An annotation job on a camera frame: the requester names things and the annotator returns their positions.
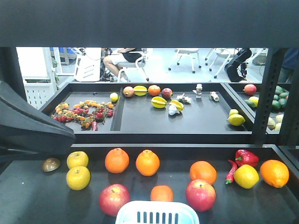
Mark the yellow starfruit small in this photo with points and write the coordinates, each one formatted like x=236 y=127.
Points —
x=177 y=104

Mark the small orange front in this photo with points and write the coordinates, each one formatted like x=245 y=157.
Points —
x=162 y=193

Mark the white garlic bulb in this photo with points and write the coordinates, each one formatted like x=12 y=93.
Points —
x=172 y=110

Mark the orange centre right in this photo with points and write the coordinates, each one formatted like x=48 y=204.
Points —
x=203 y=170

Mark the orange back middle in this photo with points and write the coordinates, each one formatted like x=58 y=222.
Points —
x=147 y=163

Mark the red apple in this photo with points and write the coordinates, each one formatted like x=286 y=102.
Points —
x=112 y=198
x=200 y=195

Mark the yellow apple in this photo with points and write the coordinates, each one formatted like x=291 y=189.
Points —
x=78 y=178
x=78 y=158
x=246 y=176

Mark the yellow starfruit middle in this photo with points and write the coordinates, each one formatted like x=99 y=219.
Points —
x=158 y=102

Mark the red bell pepper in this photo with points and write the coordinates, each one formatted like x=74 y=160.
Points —
x=245 y=157

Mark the pile of strawberries and tomatoes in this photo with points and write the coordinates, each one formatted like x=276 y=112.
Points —
x=88 y=114

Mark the large yellow lemon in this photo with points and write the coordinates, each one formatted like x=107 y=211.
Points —
x=236 y=120

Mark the brown mushroom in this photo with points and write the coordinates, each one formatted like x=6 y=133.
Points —
x=50 y=164

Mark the seated person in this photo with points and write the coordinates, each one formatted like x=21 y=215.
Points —
x=121 y=55

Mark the orange back left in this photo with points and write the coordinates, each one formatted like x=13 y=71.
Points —
x=116 y=161

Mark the yellow apple front left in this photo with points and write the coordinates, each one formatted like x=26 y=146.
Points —
x=78 y=178

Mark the yellow apple back left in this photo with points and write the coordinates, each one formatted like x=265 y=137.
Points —
x=78 y=158

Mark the light blue plastic basket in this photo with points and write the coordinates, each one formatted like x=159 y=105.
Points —
x=156 y=212

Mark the red apple front right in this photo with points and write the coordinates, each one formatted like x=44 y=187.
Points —
x=200 y=195

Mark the yellow starfruit back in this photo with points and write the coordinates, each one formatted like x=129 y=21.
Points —
x=140 y=90

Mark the large orange far right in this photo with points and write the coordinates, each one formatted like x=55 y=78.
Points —
x=275 y=173

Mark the red apple front left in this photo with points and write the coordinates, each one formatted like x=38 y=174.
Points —
x=112 y=198

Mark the red chili pepper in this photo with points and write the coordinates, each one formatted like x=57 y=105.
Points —
x=230 y=175

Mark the yellow apple right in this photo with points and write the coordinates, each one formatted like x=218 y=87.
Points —
x=246 y=176

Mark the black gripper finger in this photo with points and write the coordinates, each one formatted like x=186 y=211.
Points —
x=26 y=130

